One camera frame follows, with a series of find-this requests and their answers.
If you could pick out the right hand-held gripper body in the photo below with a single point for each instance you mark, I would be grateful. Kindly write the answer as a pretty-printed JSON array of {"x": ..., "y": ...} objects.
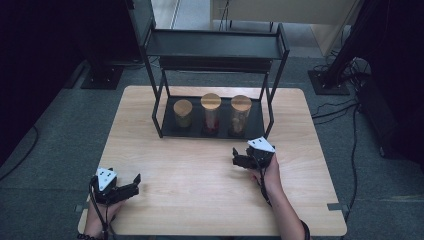
[{"x": 261, "y": 156}]

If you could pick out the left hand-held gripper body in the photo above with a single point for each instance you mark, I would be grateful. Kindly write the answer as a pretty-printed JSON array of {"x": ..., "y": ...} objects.
[{"x": 105, "y": 193}]

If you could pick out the tall jar brown contents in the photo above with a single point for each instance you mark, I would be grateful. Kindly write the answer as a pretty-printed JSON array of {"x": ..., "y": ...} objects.
[{"x": 240, "y": 115}]

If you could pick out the tall jar dark red contents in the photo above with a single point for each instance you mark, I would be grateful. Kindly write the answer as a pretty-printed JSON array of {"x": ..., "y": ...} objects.
[{"x": 211, "y": 111}]

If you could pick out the short glass jar wooden lid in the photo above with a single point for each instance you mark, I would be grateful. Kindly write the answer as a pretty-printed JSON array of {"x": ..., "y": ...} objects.
[{"x": 182, "y": 113}]

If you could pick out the black metal shelf rack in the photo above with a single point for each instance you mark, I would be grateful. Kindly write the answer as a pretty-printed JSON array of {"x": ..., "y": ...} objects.
[{"x": 213, "y": 50}]

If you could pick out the person's right hand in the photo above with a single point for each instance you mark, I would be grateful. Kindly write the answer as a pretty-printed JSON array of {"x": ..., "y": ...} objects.
[{"x": 271, "y": 176}]

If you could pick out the person's left hand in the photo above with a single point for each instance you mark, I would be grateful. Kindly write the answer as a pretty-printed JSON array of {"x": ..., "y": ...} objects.
[{"x": 100, "y": 216}]

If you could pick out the grey table tab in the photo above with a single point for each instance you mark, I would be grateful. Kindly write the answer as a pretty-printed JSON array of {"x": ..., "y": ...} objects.
[
  {"x": 78, "y": 208},
  {"x": 336, "y": 206}
]

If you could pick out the black wristband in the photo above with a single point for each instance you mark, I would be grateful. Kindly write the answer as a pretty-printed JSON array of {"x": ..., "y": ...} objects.
[{"x": 306, "y": 230}]

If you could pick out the black square stand base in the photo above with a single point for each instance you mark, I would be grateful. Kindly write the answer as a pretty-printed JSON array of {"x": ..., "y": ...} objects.
[
  {"x": 328, "y": 83},
  {"x": 101, "y": 77}
]

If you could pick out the black box on floor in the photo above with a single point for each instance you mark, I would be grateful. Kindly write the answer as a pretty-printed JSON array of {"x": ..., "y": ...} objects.
[{"x": 376, "y": 116}]

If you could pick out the beige cabinet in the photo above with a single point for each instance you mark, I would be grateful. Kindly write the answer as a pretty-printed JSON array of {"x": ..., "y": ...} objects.
[{"x": 300, "y": 13}]

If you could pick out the black upright panel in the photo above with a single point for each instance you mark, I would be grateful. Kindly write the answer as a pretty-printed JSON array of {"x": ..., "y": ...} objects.
[{"x": 140, "y": 20}]

